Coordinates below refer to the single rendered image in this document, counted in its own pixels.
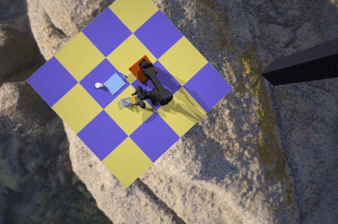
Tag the yellow round plate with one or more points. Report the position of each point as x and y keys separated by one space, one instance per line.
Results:
x=133 y=99

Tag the light blue flat mat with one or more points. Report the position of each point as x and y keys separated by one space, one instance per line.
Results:
x=114 y=83

